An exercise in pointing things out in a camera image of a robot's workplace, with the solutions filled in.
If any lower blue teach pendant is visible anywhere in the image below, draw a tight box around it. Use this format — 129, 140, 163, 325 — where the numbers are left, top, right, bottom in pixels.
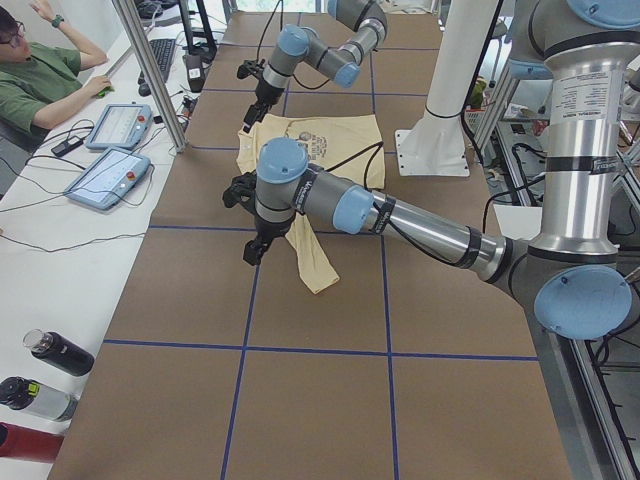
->
63, 147, 151, 211

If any grey aluminium frame post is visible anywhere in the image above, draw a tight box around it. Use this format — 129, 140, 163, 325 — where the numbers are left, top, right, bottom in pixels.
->
112, 0, 187, 153

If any blue teach pendant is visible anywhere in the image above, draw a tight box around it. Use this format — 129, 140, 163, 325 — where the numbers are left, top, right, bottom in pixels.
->
84, 103, 153, 151
63, 147, 151, 211

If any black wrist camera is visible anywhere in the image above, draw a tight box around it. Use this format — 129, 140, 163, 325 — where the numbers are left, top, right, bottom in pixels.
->
236, 59, 265, 80
222, 172, 257, 215

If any black keyboard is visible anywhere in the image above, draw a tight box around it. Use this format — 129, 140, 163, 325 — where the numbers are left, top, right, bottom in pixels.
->
149, 38, 176, 81

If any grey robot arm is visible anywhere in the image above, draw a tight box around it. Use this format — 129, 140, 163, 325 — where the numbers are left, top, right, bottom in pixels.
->
223, 1, 639, 340
237, 0, 388, 132

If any person in green shirt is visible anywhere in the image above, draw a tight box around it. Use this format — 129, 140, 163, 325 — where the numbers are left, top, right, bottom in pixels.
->
1, 1, 112, 143

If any upper blue teach pendant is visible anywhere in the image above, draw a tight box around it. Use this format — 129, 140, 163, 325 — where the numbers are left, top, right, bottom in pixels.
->
84, 103, 153, 151

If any red bottle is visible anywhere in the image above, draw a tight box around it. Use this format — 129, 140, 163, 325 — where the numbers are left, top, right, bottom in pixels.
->
1, 422, 64, 463

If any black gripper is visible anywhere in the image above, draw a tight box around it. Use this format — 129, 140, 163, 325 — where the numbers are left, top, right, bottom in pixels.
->
243, 216, 294, 265
242, 79, 284, 133

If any black water bottle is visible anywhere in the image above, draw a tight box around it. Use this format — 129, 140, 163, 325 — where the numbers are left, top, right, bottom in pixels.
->
23, 329, 95, 377

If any grey bottle green lid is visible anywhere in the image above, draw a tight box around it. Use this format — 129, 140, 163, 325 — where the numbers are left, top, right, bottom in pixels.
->
1, 377, 78, 422

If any cream long-sleeve printed shirt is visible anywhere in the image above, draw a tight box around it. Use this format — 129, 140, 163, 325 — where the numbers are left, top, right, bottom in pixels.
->
236, 114, 386, 294

